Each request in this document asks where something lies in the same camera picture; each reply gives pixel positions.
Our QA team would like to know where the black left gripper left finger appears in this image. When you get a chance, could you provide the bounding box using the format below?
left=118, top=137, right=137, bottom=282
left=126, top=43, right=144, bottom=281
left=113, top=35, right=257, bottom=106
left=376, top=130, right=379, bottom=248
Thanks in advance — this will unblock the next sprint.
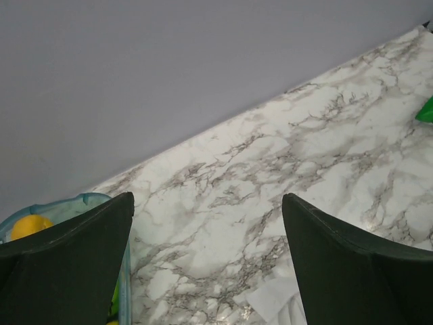
left=0, top=192, right=135, bottom=325

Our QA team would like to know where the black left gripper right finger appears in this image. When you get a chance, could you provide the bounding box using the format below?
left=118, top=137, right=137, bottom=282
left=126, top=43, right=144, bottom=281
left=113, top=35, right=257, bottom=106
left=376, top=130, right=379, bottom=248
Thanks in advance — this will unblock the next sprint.
left=282, top=194, right=432, bottom=324

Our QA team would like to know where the white shirt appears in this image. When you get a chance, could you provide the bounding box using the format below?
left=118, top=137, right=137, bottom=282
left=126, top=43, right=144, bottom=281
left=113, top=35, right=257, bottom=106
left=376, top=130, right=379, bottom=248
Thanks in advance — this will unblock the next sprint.
left=246, top=277, right=307, bottom=324

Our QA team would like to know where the yellow lemon at basket back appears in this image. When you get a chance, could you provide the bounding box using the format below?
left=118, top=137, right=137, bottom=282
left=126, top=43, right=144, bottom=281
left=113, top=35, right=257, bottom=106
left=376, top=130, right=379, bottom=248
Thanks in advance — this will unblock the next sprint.
left=10, top=215, right=53, bottom=240

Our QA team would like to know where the green cassava chips bag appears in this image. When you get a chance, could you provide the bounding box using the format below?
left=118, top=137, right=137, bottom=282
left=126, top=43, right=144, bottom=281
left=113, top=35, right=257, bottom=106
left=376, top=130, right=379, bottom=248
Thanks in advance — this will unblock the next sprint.
left=415, top=97, right=433, bottom=123

